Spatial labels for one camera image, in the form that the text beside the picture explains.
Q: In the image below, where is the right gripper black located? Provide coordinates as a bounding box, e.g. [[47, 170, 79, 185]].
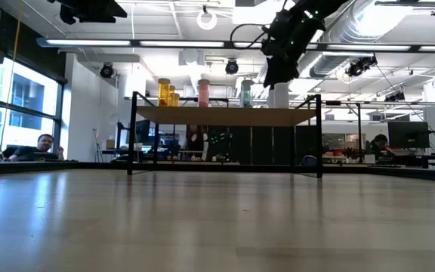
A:
[[261, 5, 327, 90]]

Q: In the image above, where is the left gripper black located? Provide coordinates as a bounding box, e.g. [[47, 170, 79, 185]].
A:
[[47, 0, 128, 26]]

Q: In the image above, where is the teal bottle holding red pill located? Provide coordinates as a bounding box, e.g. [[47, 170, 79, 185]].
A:
[[239, 78, 255, 109]]

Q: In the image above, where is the pink medicine bottle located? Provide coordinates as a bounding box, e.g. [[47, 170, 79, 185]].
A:
[[197, 79, 211, 108]]

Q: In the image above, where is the round black ceiling spotlight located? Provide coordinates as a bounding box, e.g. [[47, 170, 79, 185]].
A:
[[100, 62, 115, 79], [224, 59, 239, 76]]

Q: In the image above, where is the black overhead light bar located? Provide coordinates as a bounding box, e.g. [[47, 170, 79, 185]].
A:
[[35, 36, 435, 53]]

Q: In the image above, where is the black track light cluster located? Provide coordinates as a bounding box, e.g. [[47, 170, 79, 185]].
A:
[[344, 55, 378, 79]]

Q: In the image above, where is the person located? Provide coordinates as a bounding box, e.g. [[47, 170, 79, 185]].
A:
[[2, 133, 66, 162], [184, 125, 209, 162], [368, 133, 395, 162]]

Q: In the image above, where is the large glass window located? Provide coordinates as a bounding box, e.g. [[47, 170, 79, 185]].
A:
[[0, 56, 66, 162]]

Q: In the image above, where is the black computer monitor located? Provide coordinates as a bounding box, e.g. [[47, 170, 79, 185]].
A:
[[387, 120, 430, 150]]

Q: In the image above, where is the silver ventilation duct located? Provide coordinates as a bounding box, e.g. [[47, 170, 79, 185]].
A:
[[300, 0, 396, 82]]

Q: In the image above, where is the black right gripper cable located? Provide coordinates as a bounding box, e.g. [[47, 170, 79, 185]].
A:
[[229, 23, 270, 51]]

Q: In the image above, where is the wooden shelf black metal frame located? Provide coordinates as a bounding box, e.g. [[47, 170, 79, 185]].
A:
[[126, 90, 324, 179]]

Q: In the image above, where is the white ring ceiling fixture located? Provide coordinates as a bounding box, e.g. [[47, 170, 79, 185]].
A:
[[196, 9, 218, 31]]

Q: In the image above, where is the black aluminium table frame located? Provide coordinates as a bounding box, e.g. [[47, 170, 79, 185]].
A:
[[0, 160, 435, 183]]

